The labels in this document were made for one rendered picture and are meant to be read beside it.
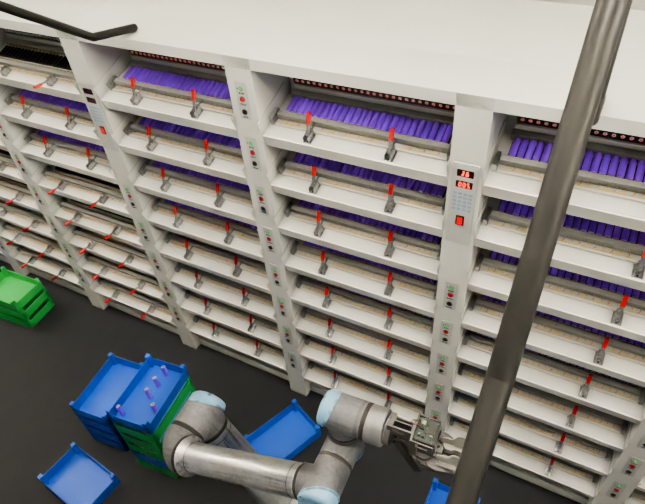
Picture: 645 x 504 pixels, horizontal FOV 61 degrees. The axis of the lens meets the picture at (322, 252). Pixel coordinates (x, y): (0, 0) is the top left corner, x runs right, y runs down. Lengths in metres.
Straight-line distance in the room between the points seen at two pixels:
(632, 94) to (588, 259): 0.44
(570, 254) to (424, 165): 0.47
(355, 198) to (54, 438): 2.02
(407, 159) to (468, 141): 0.21
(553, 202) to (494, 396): 0.17
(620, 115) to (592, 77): 0.89
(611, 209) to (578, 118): 1.03
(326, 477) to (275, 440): 1.38
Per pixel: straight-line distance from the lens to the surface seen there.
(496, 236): 1.66
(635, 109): 1.43
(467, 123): 1.45
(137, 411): 2.52
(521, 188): 1.53
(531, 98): 1.42
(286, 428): 2.77
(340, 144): 1.68
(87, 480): 2.93
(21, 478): 3.10
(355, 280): 2.03
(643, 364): 1.95
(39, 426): 3.21
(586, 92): 0.50
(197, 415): 1.80
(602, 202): 1.53
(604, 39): 0.52
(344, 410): 1.33
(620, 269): 1.65
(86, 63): 2.18
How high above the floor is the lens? 2.40
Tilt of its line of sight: 43 degrees down
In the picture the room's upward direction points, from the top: 6 degrees counter-clockwise
